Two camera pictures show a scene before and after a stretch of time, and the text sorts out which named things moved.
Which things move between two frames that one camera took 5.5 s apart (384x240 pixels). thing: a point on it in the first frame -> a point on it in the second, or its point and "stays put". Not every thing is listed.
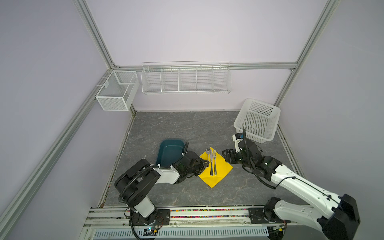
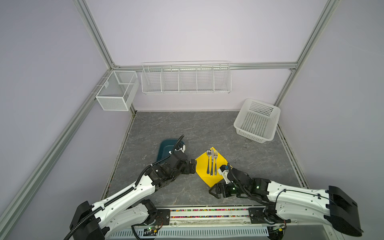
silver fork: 214,155 stays put
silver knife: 211,165 stays put
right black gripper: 231,154 -> 223,188
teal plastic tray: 170,151 stays put
